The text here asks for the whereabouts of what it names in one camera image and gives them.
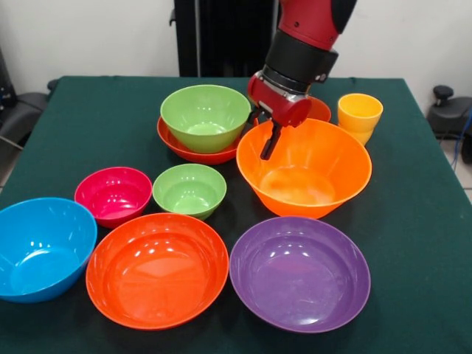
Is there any purple bowl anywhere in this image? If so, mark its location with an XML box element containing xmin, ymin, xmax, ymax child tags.
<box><xmin>229</xmin><ymin>216</ymin><xmax>372</xmax><ymax>335</ymax></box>

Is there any small green bowl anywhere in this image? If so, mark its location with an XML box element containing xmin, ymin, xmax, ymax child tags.
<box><xmin>152</xmin><ymin>163</ymin><xmax>228</xmax><ymax>221</ymax></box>

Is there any blue cable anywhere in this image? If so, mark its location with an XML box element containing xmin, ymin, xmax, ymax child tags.
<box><xmin>449</xmin><ymin>106</ymin><xmax>472</xmax><ymax>163</ymax></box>

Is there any pink bowl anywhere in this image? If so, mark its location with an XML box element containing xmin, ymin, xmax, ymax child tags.
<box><xmin>74</xmin><ymin>166</ymin><xmax>153</xmax><ymax>230</ymax></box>

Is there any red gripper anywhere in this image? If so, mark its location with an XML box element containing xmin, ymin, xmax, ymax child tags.
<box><xmin>246</xmin><ymin>72</ymin><xmax>313</xmax><ymax>162</ymax></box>

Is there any black device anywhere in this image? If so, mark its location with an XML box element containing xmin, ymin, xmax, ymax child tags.
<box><xmin>0</xmin><ymin>46</ymin><xmax>18</xmax><ymax>110</ymax></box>

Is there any large orange bowl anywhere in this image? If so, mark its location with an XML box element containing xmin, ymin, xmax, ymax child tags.
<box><xmin>235</xmin><ymin>117</ymin><xmax>373</xmax><ymax>220</ymax></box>

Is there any blue bowl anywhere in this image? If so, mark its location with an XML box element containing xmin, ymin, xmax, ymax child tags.
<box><xmin>0</xmin><ymin>197</ymin><xmax>99</xmax><ymax>305</ymax></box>

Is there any large red bowl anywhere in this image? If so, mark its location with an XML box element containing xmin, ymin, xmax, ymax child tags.
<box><xmin>156</xmin><ymin>112</ymin><xmax>260</xmax><ymax>166</ymax></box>
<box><xmin>85</xmin><ymin>212</ymin><xmax>230</xmax><ymax>331</ymax></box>

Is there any yellow cup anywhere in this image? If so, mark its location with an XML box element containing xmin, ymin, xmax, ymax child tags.
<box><xmin>337</xmin><ymin>93</ymin><xmax>384</xmax><ymax>147</ymax></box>

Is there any dark green table cloth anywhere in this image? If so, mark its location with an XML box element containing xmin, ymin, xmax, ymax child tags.
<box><xmin>0</xmin><ymin>75</ymin><xmax>472</xmax><ymax>354</ymax></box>

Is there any large green bowl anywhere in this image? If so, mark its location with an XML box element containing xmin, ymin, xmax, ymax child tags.
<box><xmin>159</xmin><ymin>84</ymin><xmax>252</xmax><ymax>154</ymax></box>

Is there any small red bowl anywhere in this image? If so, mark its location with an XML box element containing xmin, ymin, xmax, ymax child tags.
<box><xmin>304</xmin><ymin>96</ymin><xmax>333</xmax><ymax>125</ymax></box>

